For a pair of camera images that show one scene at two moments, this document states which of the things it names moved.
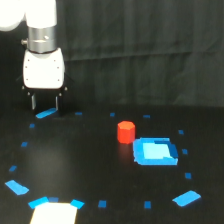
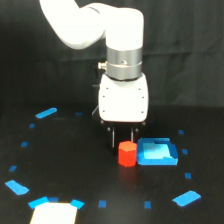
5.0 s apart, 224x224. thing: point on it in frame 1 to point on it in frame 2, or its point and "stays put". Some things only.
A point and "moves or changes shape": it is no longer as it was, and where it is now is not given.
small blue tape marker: [102, 203] stays put
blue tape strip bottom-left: [35, 203] stays put
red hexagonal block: [126, 132] moves or changes shape
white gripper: [44, 71] to [122, 102]
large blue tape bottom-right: [186, 198] stays put
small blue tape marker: [54, 199] stays put
